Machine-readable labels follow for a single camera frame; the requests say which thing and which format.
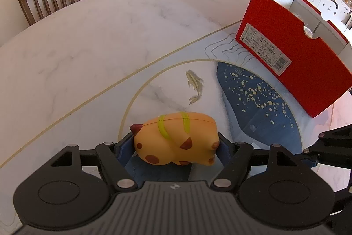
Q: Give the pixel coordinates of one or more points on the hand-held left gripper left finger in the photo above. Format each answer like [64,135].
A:
[125,151]

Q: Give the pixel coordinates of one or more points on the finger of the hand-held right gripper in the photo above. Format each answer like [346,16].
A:
[338,134]
[330,153]

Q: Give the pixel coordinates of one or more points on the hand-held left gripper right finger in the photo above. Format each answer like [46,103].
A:
[225,149]

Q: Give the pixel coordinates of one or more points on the yellow spotted pig toy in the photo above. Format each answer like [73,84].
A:
[170,136]

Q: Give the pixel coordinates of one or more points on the red cardboard box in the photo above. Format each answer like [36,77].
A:
[288,39]

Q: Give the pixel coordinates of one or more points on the white marble desktop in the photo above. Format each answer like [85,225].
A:
[96,45]

